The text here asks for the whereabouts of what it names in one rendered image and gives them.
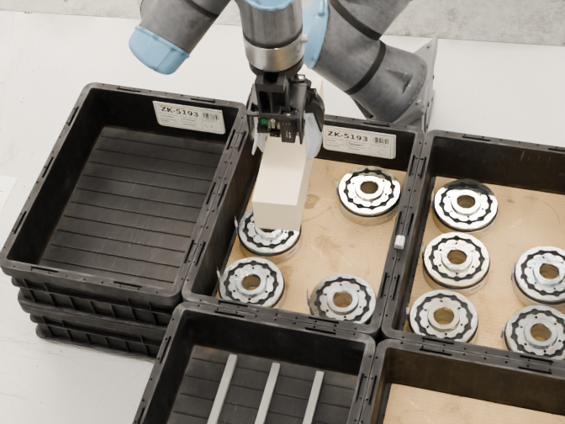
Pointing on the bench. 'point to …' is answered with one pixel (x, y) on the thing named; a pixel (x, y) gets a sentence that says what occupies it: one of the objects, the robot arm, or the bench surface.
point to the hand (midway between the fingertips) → (289, 144)
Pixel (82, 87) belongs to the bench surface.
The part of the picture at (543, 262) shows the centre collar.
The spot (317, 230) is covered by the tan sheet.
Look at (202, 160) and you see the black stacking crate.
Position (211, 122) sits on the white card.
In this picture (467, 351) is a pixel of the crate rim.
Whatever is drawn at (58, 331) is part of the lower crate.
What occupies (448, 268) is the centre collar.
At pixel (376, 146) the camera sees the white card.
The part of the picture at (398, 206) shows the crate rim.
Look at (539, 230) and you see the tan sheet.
